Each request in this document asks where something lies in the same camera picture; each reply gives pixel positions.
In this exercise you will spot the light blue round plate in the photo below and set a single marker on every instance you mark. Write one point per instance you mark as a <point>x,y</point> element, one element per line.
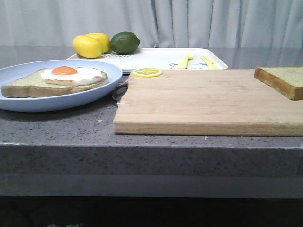
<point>44,104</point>

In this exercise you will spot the bread slice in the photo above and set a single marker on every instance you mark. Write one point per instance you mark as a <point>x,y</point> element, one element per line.
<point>43,83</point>
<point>286,80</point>

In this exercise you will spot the white bear tray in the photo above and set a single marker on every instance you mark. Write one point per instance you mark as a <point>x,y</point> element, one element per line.
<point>161,58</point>

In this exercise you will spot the wooden cutting board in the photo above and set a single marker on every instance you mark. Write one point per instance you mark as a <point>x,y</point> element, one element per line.
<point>206,102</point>

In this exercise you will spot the yellow lemon slice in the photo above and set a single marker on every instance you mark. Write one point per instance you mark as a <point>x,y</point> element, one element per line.
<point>147,72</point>

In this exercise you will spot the green lime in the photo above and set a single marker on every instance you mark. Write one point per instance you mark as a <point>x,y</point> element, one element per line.
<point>124,42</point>

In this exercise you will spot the fried egg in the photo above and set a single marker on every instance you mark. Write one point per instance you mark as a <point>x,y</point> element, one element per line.
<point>71,74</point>

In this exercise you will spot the rear yellow lemon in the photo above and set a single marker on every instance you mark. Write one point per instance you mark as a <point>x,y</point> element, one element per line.
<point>103,39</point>

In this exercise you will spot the front yellow lemon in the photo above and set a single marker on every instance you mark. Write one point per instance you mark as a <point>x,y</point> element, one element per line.
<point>87,47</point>

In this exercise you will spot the white curtain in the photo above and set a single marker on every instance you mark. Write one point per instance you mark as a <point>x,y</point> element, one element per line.
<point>157,23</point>

